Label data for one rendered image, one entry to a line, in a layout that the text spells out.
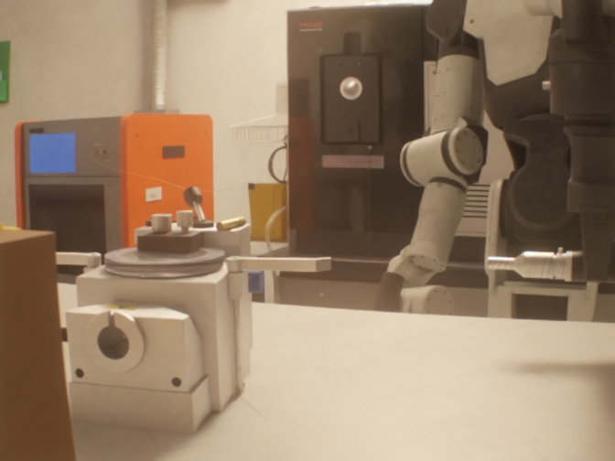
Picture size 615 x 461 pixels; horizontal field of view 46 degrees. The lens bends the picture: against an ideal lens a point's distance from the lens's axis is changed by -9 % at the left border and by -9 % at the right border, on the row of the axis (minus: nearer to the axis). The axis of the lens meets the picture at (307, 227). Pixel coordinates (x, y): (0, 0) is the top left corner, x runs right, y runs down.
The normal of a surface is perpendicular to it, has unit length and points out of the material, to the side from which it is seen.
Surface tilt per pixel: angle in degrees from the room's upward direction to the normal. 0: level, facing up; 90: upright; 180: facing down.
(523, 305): 108
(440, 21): 71
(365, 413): 0
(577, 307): 94
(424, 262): 147
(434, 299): 77
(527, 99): 114
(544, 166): 67
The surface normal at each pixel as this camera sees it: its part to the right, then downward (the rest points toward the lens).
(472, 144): 0.55, -0.12
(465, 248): -0.36, 0.11
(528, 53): -0.82, -0.26
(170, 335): -0.14, 0.12
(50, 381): 0.92, 0.04
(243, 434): 0.00, -0.99
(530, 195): -0.38, -0.29
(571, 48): -0.80, 0.09
